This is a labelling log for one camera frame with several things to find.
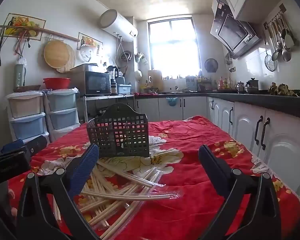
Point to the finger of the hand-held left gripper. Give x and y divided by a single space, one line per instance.
37 142
12 147

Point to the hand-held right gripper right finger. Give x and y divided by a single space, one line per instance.
210 165

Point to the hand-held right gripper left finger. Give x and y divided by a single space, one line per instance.
85 170

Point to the dark green utensil basket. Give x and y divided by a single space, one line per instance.
120 132

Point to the bunch of chopsticks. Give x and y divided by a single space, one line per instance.
130 196

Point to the row of hanging kitchen utensils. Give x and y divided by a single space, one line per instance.
282 40

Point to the beige blue pink drawer tower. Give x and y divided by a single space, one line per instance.
27 120

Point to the red floral blanket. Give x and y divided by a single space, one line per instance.
190 142

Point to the teal plastic drawer tower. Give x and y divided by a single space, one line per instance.
62 110

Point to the brown wicker basket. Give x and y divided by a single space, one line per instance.
26 89

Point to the red plastic basin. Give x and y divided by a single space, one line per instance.
57 83

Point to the pale green bottle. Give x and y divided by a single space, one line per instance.
20 76

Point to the blue hanging plastic holder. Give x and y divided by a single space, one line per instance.
171 101

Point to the metal shelf rack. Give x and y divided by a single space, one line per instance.
110 97

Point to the white lower kitchen cabinets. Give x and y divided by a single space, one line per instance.
285 140

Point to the steel kettle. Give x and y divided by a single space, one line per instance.
240 87

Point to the black microwave oven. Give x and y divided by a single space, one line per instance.
97 83

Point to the round woven mat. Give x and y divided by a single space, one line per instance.
71 62

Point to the round bamboo tray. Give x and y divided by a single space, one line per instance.
55 54

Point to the teal plastic bin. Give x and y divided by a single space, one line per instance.
124 89

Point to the beige cutting board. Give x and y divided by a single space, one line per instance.
155 80

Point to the black blender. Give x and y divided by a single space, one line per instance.
113 72

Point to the white round plastic cover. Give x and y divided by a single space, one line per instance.
87 53

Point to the brown dried plant bundle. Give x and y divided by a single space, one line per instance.
281 89

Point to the long wooden rod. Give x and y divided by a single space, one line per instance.
52 33

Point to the kitchen window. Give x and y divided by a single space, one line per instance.
173 47

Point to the black range hood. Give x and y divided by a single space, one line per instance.
235 35

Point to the white water heater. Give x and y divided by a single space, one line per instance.
117 25

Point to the small fruit wall poster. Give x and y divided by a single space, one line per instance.
90 40

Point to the large fruit wall poster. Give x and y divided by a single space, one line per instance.
22 25

